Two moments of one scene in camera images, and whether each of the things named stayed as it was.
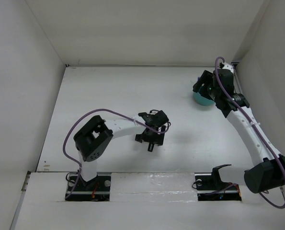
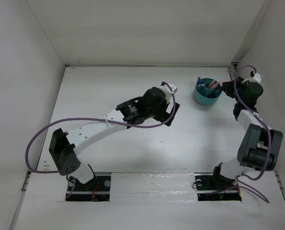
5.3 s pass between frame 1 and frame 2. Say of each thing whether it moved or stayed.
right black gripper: moved
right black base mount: stayed
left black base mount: stayed
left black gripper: moved
